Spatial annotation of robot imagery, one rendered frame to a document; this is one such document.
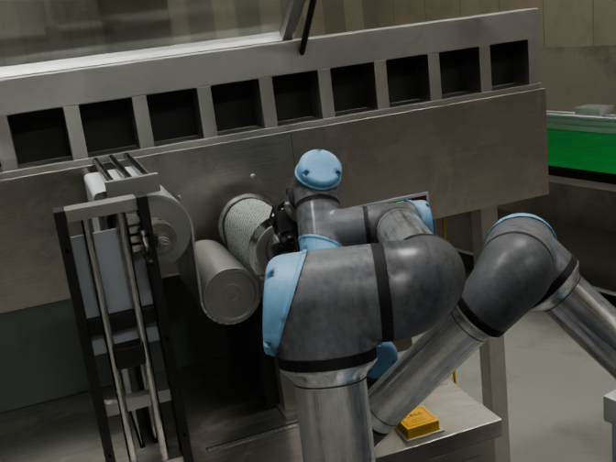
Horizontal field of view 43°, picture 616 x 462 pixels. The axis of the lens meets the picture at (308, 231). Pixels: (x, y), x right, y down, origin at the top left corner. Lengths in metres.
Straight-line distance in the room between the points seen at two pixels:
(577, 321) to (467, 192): 0.91
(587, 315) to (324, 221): 0.45
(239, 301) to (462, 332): 0.57
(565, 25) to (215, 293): 4.24
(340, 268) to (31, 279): 1.14
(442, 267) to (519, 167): 1.38
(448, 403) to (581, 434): 1.71
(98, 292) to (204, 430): 0.43
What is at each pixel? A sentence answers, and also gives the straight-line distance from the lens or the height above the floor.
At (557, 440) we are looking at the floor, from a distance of 3.32.
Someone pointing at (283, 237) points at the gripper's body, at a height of 1.31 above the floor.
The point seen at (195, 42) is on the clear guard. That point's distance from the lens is 1.89.
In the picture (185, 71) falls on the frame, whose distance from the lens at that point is 1.87.
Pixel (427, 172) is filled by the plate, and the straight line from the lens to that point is 2.11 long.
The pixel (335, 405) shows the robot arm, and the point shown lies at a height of 1.29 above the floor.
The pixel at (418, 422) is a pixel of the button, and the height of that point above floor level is 0.92.
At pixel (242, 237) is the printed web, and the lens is 1.69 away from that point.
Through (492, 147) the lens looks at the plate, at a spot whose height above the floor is 1.31.
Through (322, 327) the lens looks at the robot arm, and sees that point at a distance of 0.87.
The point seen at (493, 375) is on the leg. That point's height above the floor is 0.54.
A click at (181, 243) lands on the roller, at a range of 1.59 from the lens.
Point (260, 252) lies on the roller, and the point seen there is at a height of 1.25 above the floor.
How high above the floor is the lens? 1.72
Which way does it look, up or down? 16 degrees down
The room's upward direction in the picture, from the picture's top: 7 degrees counter-clockwise
